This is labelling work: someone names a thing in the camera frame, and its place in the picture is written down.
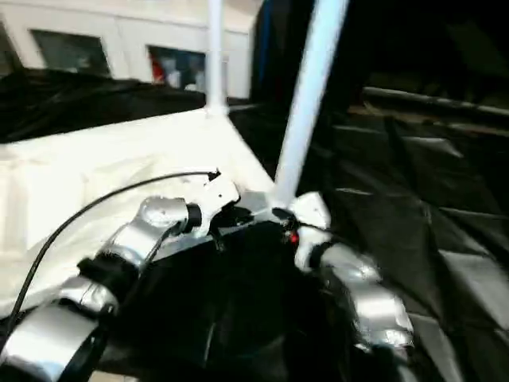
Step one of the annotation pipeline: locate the white plastic table leg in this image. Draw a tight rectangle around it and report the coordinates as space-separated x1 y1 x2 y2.
271 0 352 211
204 0 231 119

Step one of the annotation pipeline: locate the white glass-door cabinet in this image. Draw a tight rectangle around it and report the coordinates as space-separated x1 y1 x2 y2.
0 0 256 99

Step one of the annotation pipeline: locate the white plastic table top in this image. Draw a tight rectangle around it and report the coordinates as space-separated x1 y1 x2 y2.
0 106 280 320

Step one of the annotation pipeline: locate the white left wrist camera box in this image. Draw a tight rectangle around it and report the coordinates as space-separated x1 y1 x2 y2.
197 176 243 239

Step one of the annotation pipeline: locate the dark metal rod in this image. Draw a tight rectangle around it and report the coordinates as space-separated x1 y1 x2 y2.
363 85 509 121

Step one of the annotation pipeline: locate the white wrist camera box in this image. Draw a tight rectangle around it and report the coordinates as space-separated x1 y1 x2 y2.
197 176 243 239
287 191 334 275

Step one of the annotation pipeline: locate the red package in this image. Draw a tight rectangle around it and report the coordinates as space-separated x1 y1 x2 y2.
150 54 165 84

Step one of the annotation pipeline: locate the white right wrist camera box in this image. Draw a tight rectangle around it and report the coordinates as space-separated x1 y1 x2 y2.
287 191 334 275

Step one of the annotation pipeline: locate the black left wrist camera cable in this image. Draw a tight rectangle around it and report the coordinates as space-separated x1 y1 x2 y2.
5 169 223 332

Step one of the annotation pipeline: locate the black plastic mat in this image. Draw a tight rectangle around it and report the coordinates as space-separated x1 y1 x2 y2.
0 67 509 382

